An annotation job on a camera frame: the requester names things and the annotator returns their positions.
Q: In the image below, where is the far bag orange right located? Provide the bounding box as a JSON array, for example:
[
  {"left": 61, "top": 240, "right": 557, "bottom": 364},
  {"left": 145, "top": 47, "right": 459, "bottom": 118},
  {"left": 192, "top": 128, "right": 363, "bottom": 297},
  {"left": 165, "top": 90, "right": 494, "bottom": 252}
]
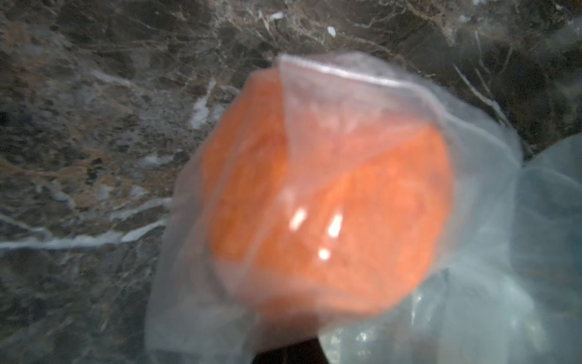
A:
[{"left": 202, "top": 68, "right": 454, "bottom": 318}]

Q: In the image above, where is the clear zip-top bag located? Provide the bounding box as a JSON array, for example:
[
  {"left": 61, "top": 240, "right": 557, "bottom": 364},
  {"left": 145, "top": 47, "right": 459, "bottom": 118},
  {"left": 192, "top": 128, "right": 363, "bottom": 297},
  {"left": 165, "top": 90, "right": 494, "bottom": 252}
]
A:
[{"left": 145, "top": 53, "right": 581, "bottom": 363}]

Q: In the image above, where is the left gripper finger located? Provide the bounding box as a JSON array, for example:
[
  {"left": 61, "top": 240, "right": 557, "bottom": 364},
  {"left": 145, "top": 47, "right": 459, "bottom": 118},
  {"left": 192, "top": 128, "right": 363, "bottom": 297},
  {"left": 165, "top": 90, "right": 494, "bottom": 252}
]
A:
[{"left": 253, "top": 338, "right": 329, "bottom": 364}]

